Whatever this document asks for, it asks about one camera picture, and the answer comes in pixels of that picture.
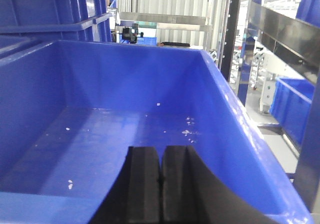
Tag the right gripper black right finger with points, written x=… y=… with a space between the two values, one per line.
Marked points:
x=192 y=194

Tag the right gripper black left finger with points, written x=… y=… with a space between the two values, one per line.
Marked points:
x=135 y=195

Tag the steel shelf beam right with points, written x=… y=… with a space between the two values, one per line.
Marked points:
x=292 y=40

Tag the blue plastic bin front right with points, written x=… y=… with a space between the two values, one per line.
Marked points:
x=70 y=110

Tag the blue plastic bin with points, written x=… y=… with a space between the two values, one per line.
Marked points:
x=28 y=22
x=70 y=110

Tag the blue bin far right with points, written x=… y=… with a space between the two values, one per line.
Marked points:
x=291 y=106

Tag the blue plastic bin front left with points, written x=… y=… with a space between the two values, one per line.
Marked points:
x=28 y=22

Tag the black camera device background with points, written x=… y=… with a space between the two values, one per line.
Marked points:
x=130 y=34

